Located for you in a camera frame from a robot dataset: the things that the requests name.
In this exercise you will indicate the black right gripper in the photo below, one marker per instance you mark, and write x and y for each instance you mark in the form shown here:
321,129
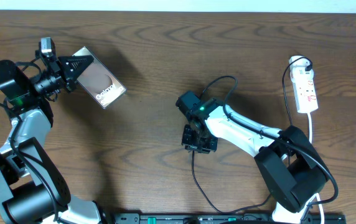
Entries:
185,140

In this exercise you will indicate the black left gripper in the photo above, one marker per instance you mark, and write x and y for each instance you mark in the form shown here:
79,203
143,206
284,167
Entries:
63,65

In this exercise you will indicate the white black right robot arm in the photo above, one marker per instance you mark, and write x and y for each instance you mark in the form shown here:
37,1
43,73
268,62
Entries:
290,166

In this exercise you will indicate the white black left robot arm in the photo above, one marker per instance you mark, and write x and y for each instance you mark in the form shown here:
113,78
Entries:
32,190

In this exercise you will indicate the white power strip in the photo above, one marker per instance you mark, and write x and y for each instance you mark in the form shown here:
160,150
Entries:
301,75

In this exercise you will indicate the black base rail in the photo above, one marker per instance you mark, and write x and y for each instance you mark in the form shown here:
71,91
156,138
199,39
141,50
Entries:
134,218

